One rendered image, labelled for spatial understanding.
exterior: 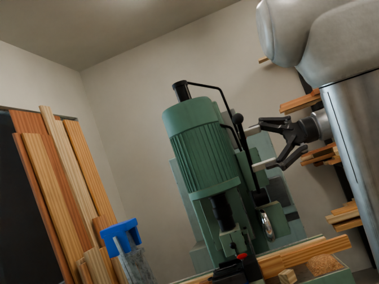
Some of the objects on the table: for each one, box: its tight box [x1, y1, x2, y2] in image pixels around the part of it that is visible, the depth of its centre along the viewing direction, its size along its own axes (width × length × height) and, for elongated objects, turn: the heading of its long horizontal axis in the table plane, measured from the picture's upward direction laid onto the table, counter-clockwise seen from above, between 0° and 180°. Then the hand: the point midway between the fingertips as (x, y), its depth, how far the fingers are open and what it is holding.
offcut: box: [278, 269, 297, 284], centre depth 102 cm, size 3×3×3 cm
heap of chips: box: [305, 254, 344, 277], centre depth 106 cm, size 8×12×3 cm
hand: (249, 150), depth 108 cm, fingers open, 13 cm apart
